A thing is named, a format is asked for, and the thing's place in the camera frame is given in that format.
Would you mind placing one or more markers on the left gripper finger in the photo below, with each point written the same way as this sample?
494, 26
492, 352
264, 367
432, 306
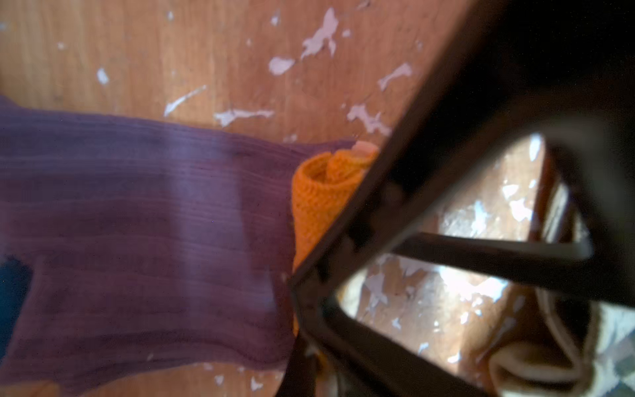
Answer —
514, 68

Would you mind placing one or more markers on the purple sock with yellow cuff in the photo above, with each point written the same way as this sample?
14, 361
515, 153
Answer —
134, 246

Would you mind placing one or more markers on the beige argyle sock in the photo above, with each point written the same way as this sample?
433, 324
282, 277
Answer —
592, 353

